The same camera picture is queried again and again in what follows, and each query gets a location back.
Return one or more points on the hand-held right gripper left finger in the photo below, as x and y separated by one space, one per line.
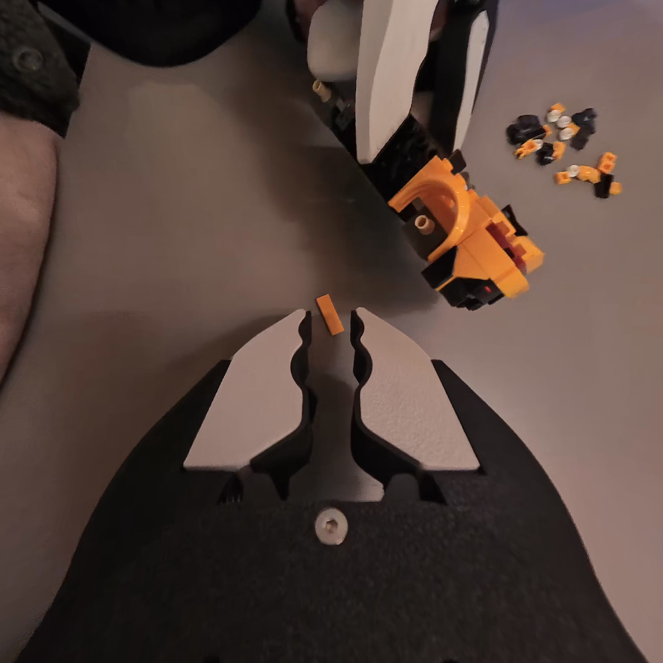
248 409

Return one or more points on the pile of small lego pieces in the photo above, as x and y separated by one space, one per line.
528 129

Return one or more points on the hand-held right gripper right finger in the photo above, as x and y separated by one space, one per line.
409 409

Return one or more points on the person's bare leg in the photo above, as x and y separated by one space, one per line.
23 217

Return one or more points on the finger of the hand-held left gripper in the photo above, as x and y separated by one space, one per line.
477 62
388 67

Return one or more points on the orange and black lego car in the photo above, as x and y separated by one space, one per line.
466 243

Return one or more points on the orange lego tile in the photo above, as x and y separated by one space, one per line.
330 314

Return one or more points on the person's dark clothing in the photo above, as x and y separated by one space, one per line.
155 31

